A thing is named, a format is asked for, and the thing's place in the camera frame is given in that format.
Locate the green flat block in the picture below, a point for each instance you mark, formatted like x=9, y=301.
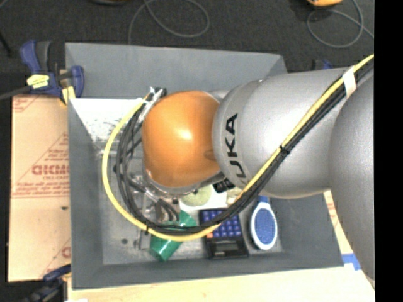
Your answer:
x=163, y=247

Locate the pale green round sponge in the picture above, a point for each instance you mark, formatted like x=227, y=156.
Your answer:
x=197, y=197

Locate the black calculator with blue keys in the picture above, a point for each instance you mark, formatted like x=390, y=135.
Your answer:
x=226, y=247

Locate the blue and white round brush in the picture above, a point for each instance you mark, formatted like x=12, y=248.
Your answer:
x=264, y=228

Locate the grey metal bin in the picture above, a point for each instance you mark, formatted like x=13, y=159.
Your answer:
x=176, y=71

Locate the black cylinder on white bracket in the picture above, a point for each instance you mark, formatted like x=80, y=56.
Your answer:
x=223, y=185

